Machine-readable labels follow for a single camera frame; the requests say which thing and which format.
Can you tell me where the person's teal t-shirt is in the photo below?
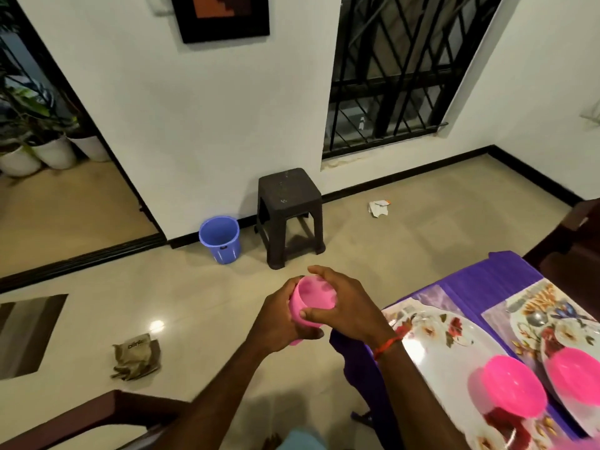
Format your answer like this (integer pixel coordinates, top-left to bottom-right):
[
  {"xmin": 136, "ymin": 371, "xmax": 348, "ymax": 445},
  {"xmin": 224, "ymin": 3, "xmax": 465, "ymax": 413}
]
[{"xmin": 279, "ymin": 428, "xmax": 329, "ymax": 450}]

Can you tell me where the person's right hand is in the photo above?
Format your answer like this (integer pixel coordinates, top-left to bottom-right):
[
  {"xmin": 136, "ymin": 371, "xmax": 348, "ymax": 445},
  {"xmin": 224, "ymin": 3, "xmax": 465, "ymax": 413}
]
[{"xmin": 300, "ymin": 265, "xmax": 399, "ymax": 351}]

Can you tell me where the dark framed wall painting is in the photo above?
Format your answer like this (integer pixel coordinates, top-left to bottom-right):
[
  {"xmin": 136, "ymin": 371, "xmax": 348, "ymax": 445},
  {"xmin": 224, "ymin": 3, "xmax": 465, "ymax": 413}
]
[{"xmin": 171, "ymin": 0, "xmax": 271, "ymax": 45}]

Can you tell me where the pink plastic cup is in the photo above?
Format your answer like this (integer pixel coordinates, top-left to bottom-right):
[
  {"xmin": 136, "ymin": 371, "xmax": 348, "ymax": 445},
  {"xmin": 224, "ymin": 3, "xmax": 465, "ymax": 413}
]
[{"xmin": 289, "ymin": 274, "xmax": 339, "ymax": 345}]

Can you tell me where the steel spoon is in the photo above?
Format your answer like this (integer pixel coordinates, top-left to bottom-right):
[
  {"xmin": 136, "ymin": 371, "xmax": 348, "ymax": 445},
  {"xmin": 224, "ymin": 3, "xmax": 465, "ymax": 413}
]
[{"xmin": 525, "ymin": 309, "xmax": 551, "ymax": 332}]

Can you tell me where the small white planter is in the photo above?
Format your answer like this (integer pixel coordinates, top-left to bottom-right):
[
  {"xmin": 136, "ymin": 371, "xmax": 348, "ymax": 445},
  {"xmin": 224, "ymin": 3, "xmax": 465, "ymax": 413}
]
[
  {"xmin": 67, "ymin": 126, "xmax": 112, "ymax": 163},
  {"xmin": 30, "ymin": 131, "xmax": 78, "ymax": 171},
  {"xmin": 0, "ymin": 140, "xmax": 43, "ymax": 179}
]

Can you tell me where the person's left hand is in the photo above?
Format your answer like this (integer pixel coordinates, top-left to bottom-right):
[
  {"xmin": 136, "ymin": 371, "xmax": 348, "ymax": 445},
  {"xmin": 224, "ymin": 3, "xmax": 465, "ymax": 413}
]
[{"xmin": 246, "ymin": 276, "xmax": 324, "ymax": 357}]

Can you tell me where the person's right forearm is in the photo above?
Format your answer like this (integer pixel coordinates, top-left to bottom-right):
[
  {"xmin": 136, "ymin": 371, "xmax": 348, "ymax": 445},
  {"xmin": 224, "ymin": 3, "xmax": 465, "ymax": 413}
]
[{"xmin": 373, "ymin": 337, "xmax": 470, "ymax": 450}]

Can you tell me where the crumpled brown paper bag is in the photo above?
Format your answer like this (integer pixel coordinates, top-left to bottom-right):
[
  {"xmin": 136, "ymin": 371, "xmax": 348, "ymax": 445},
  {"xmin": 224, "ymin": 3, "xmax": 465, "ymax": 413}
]
[{"xmin": 111, "ymin": 332, "xmax": 163, "ymax": 381}]

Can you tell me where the black stool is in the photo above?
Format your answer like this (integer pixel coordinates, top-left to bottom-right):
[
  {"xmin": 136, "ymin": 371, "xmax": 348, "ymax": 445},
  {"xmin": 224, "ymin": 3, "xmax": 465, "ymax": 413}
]
[{"xmin": 257, "ymin": 167, "xmax": 326, "ymax": 270}]

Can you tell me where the black metal grille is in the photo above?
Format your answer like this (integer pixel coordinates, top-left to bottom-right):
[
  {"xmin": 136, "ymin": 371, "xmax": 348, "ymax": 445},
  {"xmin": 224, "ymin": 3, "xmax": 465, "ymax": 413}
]
[{"xmin": 323, "ymin": 0, "xmax": 508, "ymax": 160}]

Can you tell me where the person's left forearm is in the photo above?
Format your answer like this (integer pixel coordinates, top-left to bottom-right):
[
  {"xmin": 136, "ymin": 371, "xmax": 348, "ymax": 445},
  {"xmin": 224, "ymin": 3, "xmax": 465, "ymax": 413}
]
[{"xmin": 154, "ymin": 340, "xmax": 283, "ymax": 450}]

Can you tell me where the white floral plate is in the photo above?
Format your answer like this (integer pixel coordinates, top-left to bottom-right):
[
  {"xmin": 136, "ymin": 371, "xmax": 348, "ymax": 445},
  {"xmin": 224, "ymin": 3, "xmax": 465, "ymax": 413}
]
[
  {"xmin": 401, "ymin": 309, "xmax": 556, "ymax": 450},
  {"xmin": 539, "ymin": 318, "xmax": 600, "ymax": 437}
]

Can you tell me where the red wrist thread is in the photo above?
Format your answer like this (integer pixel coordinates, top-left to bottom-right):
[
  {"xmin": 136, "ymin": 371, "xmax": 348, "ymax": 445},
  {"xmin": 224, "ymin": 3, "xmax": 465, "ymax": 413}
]
[{"xmin": 371, "ymin": 334, "xmax": 404, "ymax": 360}]

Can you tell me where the purple tablecloth table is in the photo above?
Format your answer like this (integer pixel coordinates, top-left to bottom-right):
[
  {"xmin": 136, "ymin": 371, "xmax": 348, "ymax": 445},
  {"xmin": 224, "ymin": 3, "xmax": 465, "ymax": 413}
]
[{"xmin": 330, "ymin": 250, "xmax": 600, "ymax": 450}]

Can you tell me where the pink plastic bowl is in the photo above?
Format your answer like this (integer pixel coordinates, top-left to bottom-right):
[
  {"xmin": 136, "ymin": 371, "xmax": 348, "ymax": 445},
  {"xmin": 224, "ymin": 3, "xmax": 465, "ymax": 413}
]
[
  {"xmin": 546, "ymin": 348, "xmax": 600, "ymax": 406},
  {"xmin": 481, "ymin": 356, "xmax": 549, "ymax": 420}
]

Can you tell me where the blue plastic bucket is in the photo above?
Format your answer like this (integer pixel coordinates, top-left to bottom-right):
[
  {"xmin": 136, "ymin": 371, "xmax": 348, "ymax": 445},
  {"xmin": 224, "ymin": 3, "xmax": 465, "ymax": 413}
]
[{"xmin": 199, "ymin": 215, "xmax": 243, "ymax": 266}]

